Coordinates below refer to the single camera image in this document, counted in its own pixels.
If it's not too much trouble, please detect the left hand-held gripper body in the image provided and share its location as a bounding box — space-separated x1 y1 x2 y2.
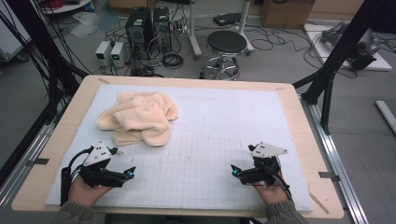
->
78 141 125 189

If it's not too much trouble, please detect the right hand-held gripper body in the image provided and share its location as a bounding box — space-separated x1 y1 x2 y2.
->
239 141 289 187

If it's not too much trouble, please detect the cream terry towel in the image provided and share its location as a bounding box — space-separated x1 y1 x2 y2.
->
96 91 180 147

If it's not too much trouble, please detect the person's right hand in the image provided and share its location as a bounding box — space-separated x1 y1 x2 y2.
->
252 172 291 205

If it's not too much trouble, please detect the person's left hand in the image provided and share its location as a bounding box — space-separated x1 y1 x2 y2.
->
67 176 114 209

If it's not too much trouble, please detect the white foam mat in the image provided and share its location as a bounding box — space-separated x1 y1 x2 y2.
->
45 83 315 215

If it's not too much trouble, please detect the metal table clamp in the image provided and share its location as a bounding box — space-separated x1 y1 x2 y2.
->
25 157 50 168
318 171 341 183

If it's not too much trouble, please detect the white power supply unit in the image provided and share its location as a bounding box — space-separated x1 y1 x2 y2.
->
94 40 112 67
110 41 127 69

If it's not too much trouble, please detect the black round stool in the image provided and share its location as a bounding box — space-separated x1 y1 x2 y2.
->
200 30 255 81

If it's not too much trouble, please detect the white floor board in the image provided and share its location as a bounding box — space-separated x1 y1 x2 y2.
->
304 22 393 72

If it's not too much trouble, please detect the large black computer tower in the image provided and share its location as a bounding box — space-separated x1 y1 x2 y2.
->
125 7 155 61

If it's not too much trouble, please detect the clear plastic bag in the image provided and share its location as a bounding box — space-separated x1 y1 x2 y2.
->
69 11 101 39

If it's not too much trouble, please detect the white pipe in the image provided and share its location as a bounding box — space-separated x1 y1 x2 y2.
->
375 100 396 136

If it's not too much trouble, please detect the white table leg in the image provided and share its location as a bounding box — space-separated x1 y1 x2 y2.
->
235 0 255 56
186 0 204 61

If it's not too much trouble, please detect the slim black computer tower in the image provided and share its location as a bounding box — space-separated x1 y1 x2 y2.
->
152 7 173 52

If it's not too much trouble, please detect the flat black device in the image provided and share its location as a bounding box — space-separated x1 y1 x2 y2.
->
212 12 243 27

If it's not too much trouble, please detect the cardboard box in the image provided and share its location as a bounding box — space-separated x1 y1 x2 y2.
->
260 0 316 30

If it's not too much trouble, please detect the round white table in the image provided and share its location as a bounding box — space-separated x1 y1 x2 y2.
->
39 0 94 15

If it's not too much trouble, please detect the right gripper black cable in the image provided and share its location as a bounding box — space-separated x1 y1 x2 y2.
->
264 157 293 202

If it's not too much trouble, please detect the aluminium rail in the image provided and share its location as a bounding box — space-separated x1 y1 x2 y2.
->
299 94 371 224
0 122 62 214

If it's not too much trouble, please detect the coiled black cable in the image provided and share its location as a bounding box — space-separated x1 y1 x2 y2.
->
161 52 185 70

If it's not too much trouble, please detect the black cable-covered frame stand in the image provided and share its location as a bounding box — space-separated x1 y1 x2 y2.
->
0 0 90 125

